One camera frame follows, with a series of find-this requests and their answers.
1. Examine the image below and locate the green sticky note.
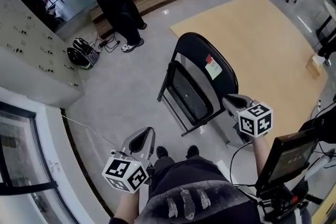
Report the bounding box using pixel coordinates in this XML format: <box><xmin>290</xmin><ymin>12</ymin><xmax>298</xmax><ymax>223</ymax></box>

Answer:
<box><xmin>204</xmin><ymin>60</ymin><xmax>223</xmax><ymax>81</ymax></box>

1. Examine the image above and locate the wooden tissue box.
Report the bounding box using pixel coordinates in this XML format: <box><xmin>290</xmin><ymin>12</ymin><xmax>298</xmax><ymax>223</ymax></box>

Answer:
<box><xmin>306</xmin><ymin>52</ymin><xmax>326</xmax><ymax>81</ymax></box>

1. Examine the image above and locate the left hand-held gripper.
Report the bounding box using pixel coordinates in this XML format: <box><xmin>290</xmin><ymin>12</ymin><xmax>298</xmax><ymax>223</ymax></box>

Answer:
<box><xmin>101</xmin><ymin>127</ymin><xmax>156</xmax><ymax>194</ymax></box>

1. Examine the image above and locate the grey drawer cabinet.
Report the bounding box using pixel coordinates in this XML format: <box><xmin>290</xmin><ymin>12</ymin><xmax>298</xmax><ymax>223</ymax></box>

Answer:
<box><xmin>0</xmin><ymin>0</ymin><xmax>85</xmax><ymax>108</ymax></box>

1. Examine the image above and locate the black monitor mount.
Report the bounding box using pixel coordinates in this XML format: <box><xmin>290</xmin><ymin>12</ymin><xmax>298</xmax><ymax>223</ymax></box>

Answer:
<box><xmin>256</xmin><ymin>183</ymin><xmax>310</xmax><ymax>221</ymax></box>

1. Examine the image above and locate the person's shoe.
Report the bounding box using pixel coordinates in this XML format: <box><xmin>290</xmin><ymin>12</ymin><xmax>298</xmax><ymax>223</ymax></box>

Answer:
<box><xmin>186</xmin><ymin>145</ymin><xmax>200</xmax><ymax>158</ymax></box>
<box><xmin>156</xmin><ymin>146</ymin><xmax>169</xmax><ymax>158</ymax></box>

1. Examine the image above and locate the light wooden table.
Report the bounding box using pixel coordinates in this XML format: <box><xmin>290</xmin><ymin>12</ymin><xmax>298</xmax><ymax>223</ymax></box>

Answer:
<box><xmin>170</xmin><ymin>0</ymin><xmax>329</xmax><ymax>147</ymax></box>

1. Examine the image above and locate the light wooden desk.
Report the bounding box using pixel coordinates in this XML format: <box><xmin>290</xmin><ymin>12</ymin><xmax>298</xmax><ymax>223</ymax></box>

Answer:
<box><xmin>311</xmin><ymin>186</ymin><xmax>336</xmax><ymax>224</ymax></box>

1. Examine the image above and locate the white floor cable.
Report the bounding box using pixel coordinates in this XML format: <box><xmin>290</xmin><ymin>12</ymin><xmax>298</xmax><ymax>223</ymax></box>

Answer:
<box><xmin>60</xmin><ymin>110</ymin><xmax>116</xmax><ymax>152</ymax></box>

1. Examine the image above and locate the person's right shoe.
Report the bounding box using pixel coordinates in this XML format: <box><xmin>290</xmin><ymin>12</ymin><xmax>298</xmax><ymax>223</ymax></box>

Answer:
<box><xmin>186</xmin><ymin>145</ymin><xmax>200</xmax><ymax>158</ymax></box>

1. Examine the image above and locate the person's leg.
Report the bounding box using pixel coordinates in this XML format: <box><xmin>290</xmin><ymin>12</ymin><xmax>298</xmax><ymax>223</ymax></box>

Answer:
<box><xmin>152</xmin><ymin>156</ymin><xmax>175</xmax><ymax>187</ymax></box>
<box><xmin>183</xmin><ymin>155</ymin><xmax>218</xmax><ymax>174</ymax></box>

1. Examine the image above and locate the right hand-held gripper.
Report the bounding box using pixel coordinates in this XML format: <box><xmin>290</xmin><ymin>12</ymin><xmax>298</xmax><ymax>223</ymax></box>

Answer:
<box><xmin>222</xmin><ymin>93</ymin><xmax>273</xmax><ymax>144</ymax></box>

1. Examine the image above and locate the person's torso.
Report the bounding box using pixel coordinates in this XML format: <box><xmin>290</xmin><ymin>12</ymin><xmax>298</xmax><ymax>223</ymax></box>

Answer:
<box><xmin>135</xmin><ymin>161</ymin><xmax>260</xmax><ymax>224</ymax></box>

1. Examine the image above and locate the person's right forearm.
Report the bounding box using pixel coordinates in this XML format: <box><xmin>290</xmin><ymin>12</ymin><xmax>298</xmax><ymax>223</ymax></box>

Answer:
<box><xmin>251</xmin><ymin>136</ymin><xmax>271</xmax><ymax>184</ymax></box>

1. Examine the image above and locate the white framed glass door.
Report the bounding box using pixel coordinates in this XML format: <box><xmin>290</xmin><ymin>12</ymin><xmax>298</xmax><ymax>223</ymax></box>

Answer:
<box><xmin>0</xmin><ymin>86</ymin><xmax>111</xmax><ymax>224</ymax></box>

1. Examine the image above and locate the person's left forearm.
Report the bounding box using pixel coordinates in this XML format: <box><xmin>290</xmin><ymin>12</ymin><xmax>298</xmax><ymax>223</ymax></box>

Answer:
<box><xmin>115</xmin><ymin>190</ymin><xmax>140</xmax><ymax>220</ymax></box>

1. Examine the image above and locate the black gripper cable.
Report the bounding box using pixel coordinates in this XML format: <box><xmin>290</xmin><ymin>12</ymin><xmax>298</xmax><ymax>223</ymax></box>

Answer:
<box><xmin>230</xmin><ymin>142</ymin><xmax>254</xmax><ymax>187</ymax></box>

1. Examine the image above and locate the black backpack green trim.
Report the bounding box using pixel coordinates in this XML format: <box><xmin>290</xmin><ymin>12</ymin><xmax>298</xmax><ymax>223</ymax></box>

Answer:
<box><xmin>67</xmin><ymin>37</ymin><xmax>100</xmax><ymax>70</ymax></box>

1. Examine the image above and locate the person's right leg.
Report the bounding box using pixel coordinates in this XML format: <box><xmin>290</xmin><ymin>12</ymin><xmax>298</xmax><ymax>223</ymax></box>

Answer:
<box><xmin>183</xmin><ymin>155</ymin><xmax>218</xmax><ymax>174</ymax></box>

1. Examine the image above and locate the black monitor screen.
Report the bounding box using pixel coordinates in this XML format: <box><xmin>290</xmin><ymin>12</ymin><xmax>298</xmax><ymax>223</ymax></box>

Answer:
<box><xmin>256</xmin><ymin>127</ymin><xmax>320</xmax><ymax>197</ymax></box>

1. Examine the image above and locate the black folding chair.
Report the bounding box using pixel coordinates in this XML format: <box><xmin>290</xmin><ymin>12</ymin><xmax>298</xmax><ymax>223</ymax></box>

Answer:
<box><xmin>156</xmin><ymin>31</ymin><xmax>239</xmax><ymax>137</ymax></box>

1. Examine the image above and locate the person's left leg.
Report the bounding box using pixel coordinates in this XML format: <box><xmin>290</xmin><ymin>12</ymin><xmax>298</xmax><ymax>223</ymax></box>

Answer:
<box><xmin>152</xmin><ymin>156</ymin><xmax>175</xmax><ymax>187</ymax></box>

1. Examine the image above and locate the person's left shoe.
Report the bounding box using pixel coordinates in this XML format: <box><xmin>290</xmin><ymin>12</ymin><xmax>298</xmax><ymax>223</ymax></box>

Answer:
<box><xmin>156</xmin><ymin>146</ymin><xmax>169</xmax><ymax>158</ymax></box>

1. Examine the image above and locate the black power strip with cable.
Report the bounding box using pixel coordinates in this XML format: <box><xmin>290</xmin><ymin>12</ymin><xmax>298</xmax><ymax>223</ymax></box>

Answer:
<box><xmin>97</xmin><ymin>34</ymin><xmax>121</xmax><ymax>53</ymax></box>

